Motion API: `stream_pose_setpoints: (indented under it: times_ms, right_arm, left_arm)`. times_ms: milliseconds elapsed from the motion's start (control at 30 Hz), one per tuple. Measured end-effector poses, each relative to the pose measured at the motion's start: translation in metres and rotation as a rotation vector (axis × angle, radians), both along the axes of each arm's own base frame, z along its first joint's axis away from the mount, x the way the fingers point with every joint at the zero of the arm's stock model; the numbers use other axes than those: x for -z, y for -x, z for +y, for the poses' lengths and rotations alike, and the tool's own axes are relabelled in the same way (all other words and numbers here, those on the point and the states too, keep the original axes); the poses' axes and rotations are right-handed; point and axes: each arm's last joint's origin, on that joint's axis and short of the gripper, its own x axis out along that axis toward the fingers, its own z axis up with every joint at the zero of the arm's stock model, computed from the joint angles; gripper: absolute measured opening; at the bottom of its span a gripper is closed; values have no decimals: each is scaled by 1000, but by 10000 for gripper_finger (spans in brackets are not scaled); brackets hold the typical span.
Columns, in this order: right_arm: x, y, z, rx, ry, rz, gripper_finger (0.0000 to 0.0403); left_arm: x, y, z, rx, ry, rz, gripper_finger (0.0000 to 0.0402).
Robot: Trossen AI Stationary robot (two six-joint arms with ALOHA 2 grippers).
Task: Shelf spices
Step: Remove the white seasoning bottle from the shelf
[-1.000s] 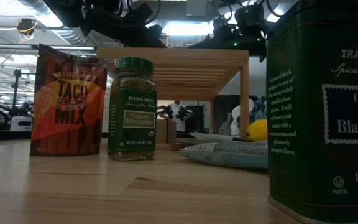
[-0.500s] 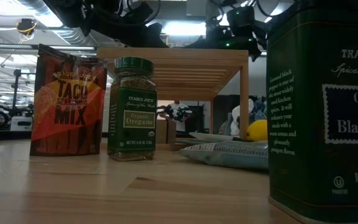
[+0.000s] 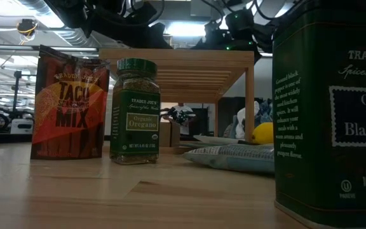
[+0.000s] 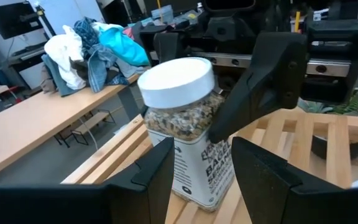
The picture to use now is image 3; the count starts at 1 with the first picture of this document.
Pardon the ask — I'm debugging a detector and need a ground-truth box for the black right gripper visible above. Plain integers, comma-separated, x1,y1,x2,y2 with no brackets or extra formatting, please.
192,9,262,63

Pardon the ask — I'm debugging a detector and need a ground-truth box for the oregano jar with green lid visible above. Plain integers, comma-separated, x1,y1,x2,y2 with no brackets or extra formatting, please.
109,57,162,166

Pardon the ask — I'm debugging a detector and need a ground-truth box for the white cloth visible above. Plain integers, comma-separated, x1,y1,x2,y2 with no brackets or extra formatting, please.
234,101,247,139

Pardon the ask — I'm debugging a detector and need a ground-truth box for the black ceiling-hung camera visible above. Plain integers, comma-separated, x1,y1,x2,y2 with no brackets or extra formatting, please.
16,18,39,36

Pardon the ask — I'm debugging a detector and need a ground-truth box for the standing person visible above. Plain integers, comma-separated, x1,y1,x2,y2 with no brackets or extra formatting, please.
161,102,197,136

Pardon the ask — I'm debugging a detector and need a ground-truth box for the yellow lemon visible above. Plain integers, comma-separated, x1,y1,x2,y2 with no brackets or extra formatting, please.
251,121,275,146

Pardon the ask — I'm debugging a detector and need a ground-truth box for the pile of blue clothes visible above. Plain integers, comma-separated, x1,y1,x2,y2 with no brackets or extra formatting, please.
258,99,274,124

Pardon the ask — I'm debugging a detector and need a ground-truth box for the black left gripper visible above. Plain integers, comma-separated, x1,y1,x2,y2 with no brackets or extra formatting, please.
84,0,173,50

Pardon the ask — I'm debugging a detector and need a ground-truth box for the green black pepper tin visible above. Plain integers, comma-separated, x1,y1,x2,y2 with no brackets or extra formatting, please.
271,0,366,229

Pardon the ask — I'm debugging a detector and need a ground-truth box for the black background robot frame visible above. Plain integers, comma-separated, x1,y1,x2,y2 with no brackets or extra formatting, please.
12,70,24,113

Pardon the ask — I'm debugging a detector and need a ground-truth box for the orange taco seasoning packet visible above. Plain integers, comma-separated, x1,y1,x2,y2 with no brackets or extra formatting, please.
30,45,111,161

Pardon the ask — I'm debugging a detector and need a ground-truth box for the light blue seasoning packet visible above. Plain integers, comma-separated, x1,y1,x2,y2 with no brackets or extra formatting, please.
182,143,276,174

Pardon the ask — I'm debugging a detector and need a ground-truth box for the wooden slatted shelf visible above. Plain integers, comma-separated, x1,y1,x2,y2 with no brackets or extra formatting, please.
98,48,256,151

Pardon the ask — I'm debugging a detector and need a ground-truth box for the brown cardboard box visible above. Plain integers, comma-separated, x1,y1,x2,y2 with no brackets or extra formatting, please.
159,121,182,148

